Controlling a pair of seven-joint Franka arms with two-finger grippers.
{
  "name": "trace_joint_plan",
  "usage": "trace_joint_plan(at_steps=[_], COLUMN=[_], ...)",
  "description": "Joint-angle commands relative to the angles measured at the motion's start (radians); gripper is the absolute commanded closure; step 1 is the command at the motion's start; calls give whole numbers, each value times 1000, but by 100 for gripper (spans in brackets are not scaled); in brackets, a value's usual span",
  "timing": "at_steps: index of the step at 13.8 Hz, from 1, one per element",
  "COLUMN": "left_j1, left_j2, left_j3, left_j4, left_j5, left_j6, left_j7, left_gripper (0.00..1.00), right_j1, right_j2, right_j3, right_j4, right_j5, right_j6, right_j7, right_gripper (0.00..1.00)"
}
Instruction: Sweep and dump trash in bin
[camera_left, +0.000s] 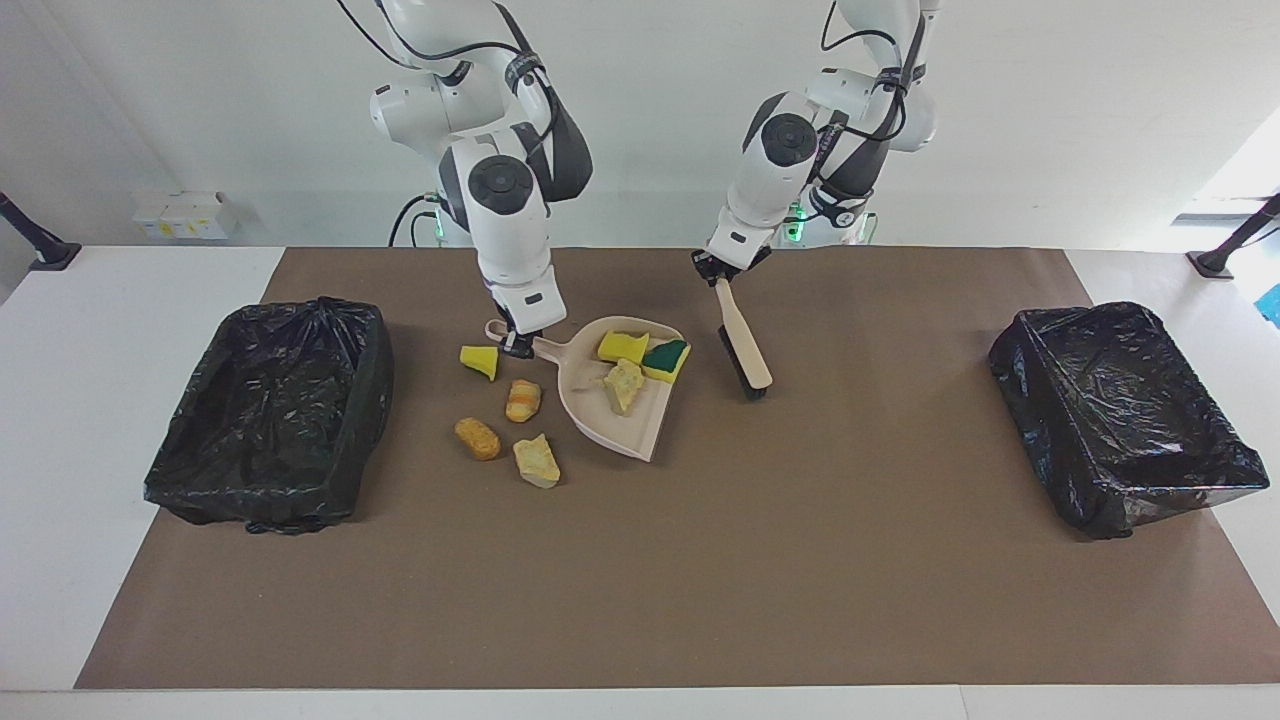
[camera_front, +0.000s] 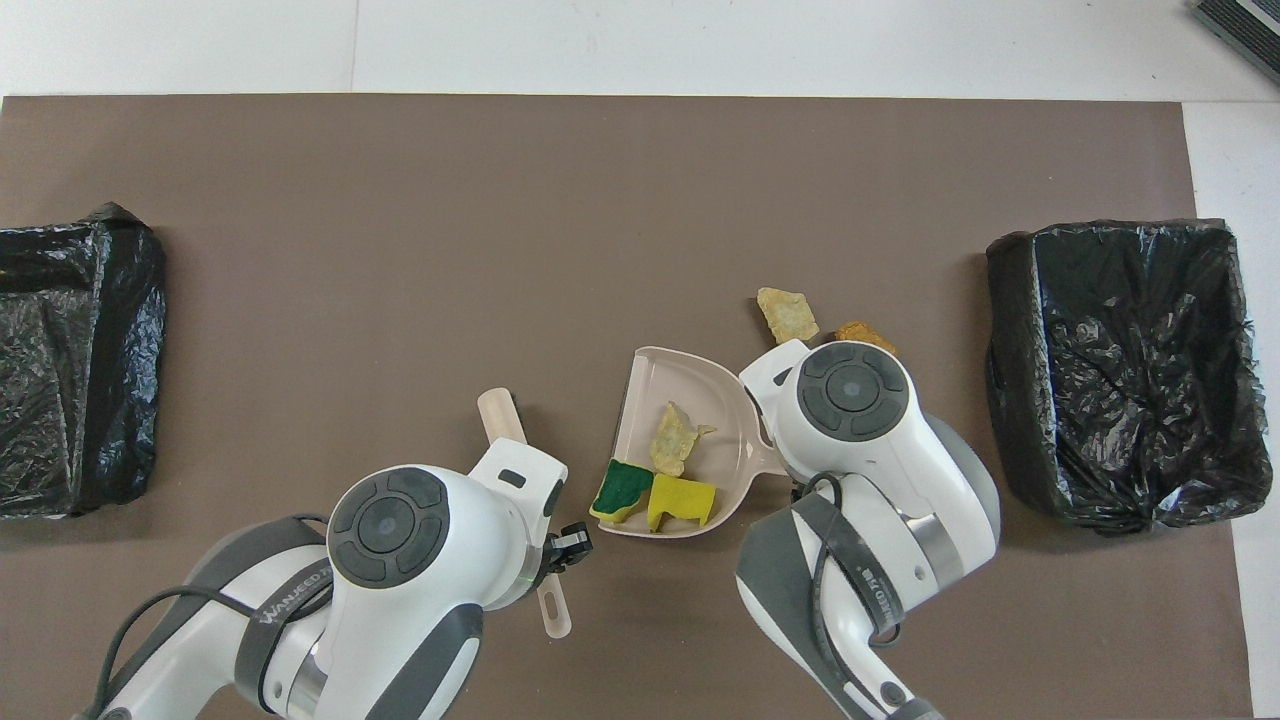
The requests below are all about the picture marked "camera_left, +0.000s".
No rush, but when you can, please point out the notched yellow sponge piece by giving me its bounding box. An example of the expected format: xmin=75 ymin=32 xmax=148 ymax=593
xmin=597 ymin=330 xmax=651 ymax=366

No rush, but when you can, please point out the brown table mat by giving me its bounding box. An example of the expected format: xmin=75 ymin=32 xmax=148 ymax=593
xmin=75 ymin=247 xmax=1280 ymax=691

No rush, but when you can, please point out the pale bread chunk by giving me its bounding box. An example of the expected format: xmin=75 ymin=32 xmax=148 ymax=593
xmin=513 ymin=433 xmax=562 ymax=490

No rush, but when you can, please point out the white wall socket box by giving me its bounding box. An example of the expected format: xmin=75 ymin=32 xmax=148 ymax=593
xmin=132 ymin=190 xmax=239 ymax=241

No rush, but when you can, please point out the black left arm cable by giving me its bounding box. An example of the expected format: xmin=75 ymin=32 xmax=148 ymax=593
xmin=818 ymin=0 xmax=931 ymax=201

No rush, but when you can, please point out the brown bread roll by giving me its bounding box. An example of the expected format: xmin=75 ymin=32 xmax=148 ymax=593
xmin=455 ymin=417 xmax=502 ymax=462

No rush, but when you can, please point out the rectangular yellow sponge piece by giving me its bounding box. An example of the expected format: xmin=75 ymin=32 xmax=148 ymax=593
xmin=640 ymin=339 xmax=692 ymax=386

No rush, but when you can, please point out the bin lined with black bag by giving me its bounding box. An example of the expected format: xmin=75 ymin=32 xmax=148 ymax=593
xmin=143 ymin=296 xmax=396 ymax=536
xmin=988 ymin=301 xmax=1271 ymax=541

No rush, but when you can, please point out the beige hand brush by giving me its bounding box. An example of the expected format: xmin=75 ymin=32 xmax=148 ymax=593
xmin=714 ymin=278 xmax=774 ymax=402

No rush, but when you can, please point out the black stand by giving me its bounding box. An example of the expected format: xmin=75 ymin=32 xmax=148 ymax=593
xmin=0 ymin=190 xmax=83 ymax=272
xmin=1187 ymin=193 xmax=1280 ymax=280

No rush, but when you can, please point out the beige plastic dustpan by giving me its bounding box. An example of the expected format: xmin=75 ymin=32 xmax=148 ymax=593
xmin=484 ymin=316 xmax=693 ymax=463

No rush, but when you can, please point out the torn orange-crust bread piece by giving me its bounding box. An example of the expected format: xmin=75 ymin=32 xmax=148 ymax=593
xmin=600 ymin=358 xmax=646 ymax=416

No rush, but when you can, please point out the black base cable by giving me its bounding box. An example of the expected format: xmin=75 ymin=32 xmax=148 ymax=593
xmin=387 ymin=194 xmax=441 ymax=248

